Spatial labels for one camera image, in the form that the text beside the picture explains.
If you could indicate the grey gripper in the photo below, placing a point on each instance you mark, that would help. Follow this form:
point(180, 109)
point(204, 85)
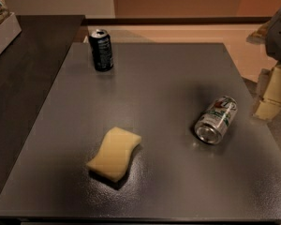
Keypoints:
point(279, 37)

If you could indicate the dark blue pepsi can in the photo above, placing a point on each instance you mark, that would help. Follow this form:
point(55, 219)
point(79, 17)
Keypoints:
point(100, 41)

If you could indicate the silver 7up can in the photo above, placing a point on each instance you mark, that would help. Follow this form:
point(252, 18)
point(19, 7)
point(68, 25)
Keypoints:
point(216, 119)

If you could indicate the yellow sponge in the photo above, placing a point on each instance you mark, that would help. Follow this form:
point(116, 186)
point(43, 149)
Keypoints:
point(114, 154)

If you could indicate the dark wooden side table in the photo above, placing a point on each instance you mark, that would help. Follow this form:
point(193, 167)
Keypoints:
point(28, 67)

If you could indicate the white box on side table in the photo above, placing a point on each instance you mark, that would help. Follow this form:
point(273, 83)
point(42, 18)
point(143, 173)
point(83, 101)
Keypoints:
point(9, 29)

